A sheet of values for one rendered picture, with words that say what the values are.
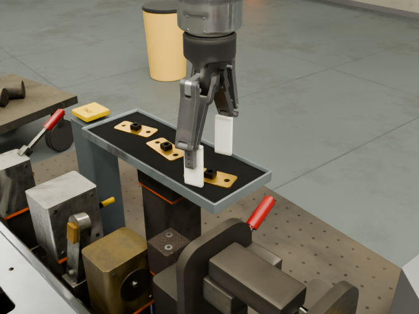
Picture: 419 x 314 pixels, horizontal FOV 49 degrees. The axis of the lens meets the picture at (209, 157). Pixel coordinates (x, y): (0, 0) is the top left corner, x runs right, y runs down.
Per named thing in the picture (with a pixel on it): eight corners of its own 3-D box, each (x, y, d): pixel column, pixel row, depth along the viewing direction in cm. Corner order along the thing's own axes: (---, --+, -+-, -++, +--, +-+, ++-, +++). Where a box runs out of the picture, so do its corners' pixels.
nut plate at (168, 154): (145, 144, 86) (144, 138, 86) (162, 138, 88) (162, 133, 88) (170, 162, 81) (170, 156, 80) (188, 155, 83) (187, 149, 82)
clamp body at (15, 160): (12, 284, 118) (-25, 162, 100) (53, 261, 126) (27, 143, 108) (25, 299, 114) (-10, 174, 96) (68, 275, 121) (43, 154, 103)
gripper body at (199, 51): (199, 20, 69) (199, 79, 73) (170, 33, 62) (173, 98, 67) (245, 25, 66) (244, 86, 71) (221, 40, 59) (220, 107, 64)
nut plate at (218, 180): (182, 177, 76) (182, 171, 76) (192, 166, 79) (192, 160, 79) (229, 189, 73) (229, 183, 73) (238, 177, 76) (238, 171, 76)
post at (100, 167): (92, 268, 123) (67, 118, 101) (116, 254, 128) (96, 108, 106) (108, 283, 118) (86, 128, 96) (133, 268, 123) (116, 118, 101)
